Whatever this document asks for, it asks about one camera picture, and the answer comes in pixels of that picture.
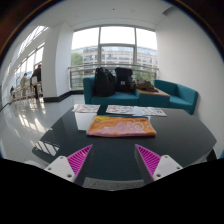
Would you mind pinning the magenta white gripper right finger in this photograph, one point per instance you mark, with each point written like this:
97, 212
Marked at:
153, 166

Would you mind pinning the right printed paper sheet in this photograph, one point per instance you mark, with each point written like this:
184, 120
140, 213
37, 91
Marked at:
151, 111

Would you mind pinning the brown bag on sofa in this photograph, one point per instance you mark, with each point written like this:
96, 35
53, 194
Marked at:
145, 85

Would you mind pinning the middle printed paper sheet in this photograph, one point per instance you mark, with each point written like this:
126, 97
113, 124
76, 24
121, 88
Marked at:
119, 109

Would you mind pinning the black backpack right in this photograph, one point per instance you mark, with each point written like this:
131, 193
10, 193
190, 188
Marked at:
123, 79

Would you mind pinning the left printed paper sheet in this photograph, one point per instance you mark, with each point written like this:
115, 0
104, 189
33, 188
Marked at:
85, 108

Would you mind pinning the wooden sofa corner table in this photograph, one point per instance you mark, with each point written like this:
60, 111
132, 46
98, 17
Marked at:
156, 92

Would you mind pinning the black backpack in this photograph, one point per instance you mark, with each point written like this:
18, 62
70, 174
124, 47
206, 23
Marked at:
123, 79
104, 82

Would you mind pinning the orange pink folded towel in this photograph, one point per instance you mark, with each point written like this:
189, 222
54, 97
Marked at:
112, 126

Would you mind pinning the person in light clothes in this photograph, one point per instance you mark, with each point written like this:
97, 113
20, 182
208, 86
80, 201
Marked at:
23, 83

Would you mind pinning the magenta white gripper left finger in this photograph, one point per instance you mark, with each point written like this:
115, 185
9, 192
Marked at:
69, 167

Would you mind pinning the teal sectional sofa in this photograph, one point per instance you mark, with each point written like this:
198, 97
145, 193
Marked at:
181, 97

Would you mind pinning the metal window railing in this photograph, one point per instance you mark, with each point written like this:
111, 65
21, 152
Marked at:
79, 72

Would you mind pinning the printed paper sheet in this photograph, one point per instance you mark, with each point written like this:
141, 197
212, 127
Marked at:
85, 108
119, 109
151, 111

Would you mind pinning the person in dark clothes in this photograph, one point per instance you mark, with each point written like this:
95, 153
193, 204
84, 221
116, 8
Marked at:
36, 78

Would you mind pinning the black backpack left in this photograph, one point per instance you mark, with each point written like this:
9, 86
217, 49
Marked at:
104, 82

